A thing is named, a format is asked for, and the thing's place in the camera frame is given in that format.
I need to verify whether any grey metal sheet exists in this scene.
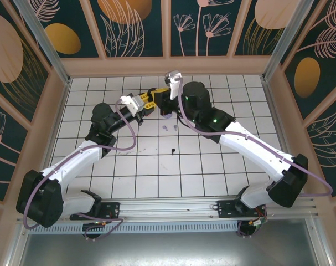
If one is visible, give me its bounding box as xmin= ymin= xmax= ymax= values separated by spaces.
xmin=18 ymin=218 xmax=323 ymax=266

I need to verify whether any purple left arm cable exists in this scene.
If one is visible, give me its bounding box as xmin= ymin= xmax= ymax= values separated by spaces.
xmin=22 ymin=98 xmax=138 ymax=229

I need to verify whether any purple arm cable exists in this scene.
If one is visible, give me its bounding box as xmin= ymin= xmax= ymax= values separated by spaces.
xmin=176 ymin=77 xmax=334 ymax=197
xmin=22 ymin=98 xmax=138 ymax=229

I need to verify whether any aluminium side rail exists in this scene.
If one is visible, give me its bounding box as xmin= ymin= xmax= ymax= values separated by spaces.
xmin=32 ymin=79 xmax=72 ymax=200
xmin=262 ymin=79 xmax=304 ymax=196

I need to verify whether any aluminium corner post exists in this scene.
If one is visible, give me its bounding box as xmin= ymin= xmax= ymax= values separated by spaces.
xmin=14 ymin=0 xmax=72 ymax=85
xmin=261 ymin=0 xmax=322 ymax=81

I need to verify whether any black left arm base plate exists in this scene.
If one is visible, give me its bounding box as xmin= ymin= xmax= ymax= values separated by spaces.
xmin=70 ymin=202 xmax=121 ymax=221

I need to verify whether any aluminium mounting rail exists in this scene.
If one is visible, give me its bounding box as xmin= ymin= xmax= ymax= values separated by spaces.
xmin=17 ymin=197 xmax=321 ymax=223

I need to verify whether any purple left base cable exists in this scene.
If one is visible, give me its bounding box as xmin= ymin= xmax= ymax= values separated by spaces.
xmin=72 ymin=206 xmax=126 ymax=242

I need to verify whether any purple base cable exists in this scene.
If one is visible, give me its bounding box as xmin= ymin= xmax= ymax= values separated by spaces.
xmin=72 ymin=206 xmax=126 ymax=242
xmin=237 ymin=220 xmax=270 ymax=239

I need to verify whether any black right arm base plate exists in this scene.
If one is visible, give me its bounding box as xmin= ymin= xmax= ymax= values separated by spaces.
xmin=216 ymin=199 xmax=268 ymax=218

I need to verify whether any slotted grey cable duct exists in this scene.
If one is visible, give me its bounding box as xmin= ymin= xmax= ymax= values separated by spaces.
xmin=28 ymin=223 xmax=240 ymax=236

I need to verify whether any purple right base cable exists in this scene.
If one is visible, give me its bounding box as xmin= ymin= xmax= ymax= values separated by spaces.
xmin=237 ymin=220 xmax=270 ymax=239

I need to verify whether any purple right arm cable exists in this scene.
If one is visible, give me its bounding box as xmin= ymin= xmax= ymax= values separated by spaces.
xmin=176 ymin=77 xmax=334 ymax=197

